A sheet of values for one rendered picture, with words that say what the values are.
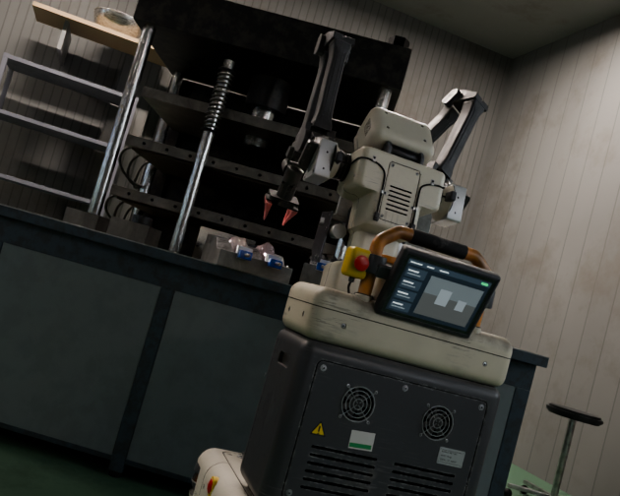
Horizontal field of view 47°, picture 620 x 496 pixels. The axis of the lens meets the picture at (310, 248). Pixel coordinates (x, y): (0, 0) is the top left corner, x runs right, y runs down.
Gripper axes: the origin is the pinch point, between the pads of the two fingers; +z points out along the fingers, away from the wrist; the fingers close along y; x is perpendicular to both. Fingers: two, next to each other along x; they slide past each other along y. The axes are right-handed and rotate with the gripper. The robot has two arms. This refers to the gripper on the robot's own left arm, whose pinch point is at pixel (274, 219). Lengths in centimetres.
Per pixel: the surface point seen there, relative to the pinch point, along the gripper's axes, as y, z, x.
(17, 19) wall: 154, 56, -389
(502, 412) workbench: -90, 26, 40
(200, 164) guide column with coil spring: 17, 23, -98
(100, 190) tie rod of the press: 56, 50, -97
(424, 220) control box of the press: -88, 7, -76
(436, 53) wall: -197, -40, -434
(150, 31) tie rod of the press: 56, -20, -133
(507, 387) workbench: -90, 19, 36
